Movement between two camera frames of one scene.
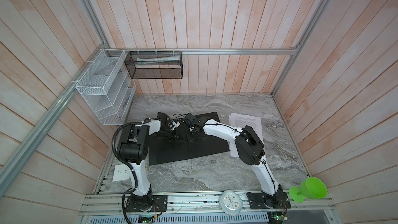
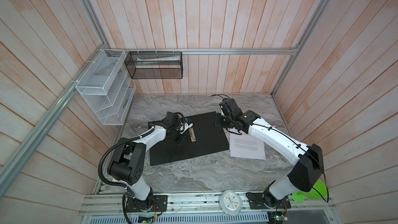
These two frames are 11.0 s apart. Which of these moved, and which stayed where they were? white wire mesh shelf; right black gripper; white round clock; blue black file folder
Moved: right black gripper
Stayed: blue black file folder; white round clock; white wire mesh shelf
